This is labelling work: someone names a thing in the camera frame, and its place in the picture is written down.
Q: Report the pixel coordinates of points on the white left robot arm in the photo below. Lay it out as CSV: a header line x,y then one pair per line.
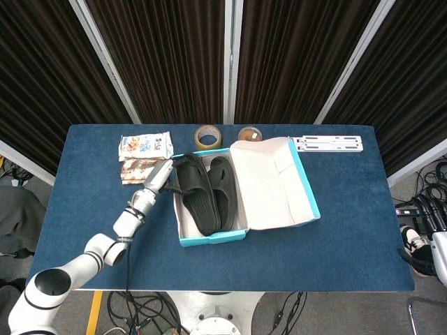
x,y
129,221

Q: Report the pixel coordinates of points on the white cookie snack bag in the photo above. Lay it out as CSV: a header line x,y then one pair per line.
x,y
145,144

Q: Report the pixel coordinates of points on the dark pleated curtain panel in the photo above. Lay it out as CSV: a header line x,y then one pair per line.
x,y
167,59
42,87
297,59
408,87

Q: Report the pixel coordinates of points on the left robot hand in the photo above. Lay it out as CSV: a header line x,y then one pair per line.
x,y
157,176

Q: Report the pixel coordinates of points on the black rubber slipper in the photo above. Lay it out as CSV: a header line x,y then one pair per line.
x,y
197,195
225,188

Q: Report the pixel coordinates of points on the dark grey cloth bundle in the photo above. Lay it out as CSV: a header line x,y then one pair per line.
x,y
17,216

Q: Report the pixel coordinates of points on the grey metal chair frame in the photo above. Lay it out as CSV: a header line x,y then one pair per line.
x,y
411,314

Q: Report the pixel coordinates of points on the yellow floor tape strip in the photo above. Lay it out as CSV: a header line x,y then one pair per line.
x,y
94,314

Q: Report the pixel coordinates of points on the brown packing tape roll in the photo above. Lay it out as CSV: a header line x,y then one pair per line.
x,y
249,133

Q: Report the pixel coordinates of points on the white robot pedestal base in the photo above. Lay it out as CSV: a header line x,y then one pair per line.
x,y
209,307

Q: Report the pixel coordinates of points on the white metal folding stand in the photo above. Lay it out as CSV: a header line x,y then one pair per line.
x,y
328,143

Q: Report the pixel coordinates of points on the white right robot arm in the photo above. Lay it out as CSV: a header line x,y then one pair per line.
x,y
440,251

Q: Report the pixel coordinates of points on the white aluminium partition post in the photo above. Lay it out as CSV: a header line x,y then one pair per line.
x,y
354,63
104,63
24,162
419,162
232,59

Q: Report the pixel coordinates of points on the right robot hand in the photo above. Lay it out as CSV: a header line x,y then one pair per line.
x,y
417,256

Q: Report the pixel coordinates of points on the gold red snack package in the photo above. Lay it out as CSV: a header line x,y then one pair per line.
x,y
134,171

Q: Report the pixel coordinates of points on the light blue shoe box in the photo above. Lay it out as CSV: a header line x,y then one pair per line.
x,y
272,185

